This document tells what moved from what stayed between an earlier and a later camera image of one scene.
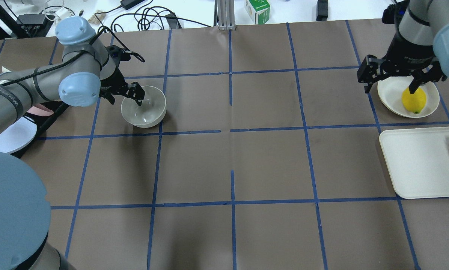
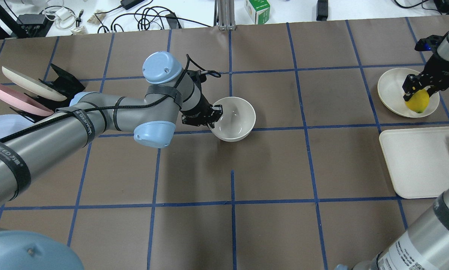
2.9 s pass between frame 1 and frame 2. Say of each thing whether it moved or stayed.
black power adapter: stayed
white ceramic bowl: moved
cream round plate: stayed
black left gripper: moved
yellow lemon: stayed
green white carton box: stayed
